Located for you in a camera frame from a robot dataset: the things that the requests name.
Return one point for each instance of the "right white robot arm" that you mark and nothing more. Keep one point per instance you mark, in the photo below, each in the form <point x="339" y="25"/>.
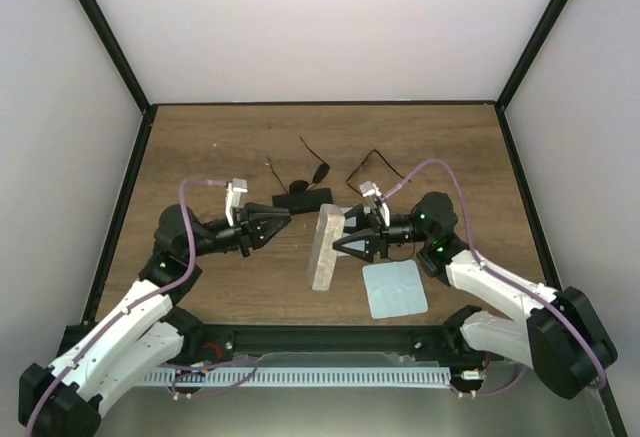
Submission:
<point x="555" y="333"/>

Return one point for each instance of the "upper light blue cloth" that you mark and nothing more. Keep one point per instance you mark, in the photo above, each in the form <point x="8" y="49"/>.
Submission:
<point x="353" y="247"/>

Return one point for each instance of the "gold-trimmed black sunglasses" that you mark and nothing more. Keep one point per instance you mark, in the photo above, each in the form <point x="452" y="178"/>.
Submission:
<point x="374" y="167"/>

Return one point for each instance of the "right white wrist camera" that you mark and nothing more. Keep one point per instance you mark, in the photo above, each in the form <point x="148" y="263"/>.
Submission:
<point x="372" y="194"/>

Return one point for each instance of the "grey glasses case green lining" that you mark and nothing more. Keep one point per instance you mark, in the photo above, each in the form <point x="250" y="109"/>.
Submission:
<point x="323" y="257"/>

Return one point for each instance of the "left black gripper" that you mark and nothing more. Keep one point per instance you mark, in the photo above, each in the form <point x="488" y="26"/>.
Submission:
<point x="251" y="228"/>

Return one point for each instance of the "light blue cloth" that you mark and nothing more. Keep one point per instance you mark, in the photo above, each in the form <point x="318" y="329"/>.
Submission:
<point x="394" y="289"/>
<point x="353" y="247"/>

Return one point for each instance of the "black aluminium frame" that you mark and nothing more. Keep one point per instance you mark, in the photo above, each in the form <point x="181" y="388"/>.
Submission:
<point x="300" y="338"/>

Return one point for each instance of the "black geometric glasses case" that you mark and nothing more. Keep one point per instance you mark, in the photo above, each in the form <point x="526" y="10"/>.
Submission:
<point x="309" y="201"/>

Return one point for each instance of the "grey metal front plate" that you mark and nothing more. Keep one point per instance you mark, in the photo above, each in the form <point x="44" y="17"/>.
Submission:
<point x="510" y="403"/>

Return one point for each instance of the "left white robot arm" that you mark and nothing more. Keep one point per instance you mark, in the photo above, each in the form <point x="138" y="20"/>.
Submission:
<point x="146" y="329"/>

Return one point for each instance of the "round black sunglasses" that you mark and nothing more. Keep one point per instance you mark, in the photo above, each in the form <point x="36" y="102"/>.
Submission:
<point x="317" y="170"/>

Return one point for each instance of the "lower light blue cloth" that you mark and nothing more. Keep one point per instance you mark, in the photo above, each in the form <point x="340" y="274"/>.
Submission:
<point x="394" y="289"/>

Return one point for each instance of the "white slotted cable duct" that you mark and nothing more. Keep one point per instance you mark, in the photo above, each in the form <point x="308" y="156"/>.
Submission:
<point x="298" y="377"/>

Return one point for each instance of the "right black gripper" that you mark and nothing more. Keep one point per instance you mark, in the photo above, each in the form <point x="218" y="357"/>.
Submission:
<point x="377" y="236"/>

